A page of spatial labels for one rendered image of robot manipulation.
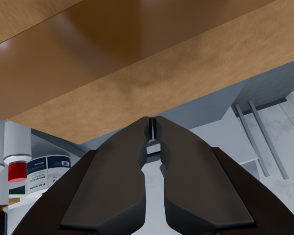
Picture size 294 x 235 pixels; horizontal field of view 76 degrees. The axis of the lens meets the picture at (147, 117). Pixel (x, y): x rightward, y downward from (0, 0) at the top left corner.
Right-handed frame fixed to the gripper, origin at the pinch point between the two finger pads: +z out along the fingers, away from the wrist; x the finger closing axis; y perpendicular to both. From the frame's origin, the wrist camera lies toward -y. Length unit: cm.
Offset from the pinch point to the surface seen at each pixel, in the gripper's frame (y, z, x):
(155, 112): 3.0, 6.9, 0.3
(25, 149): 18.7, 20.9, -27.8
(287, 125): 205, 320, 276
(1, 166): 22.0, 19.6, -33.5
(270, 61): -2.0, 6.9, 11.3
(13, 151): 18.0, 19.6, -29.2
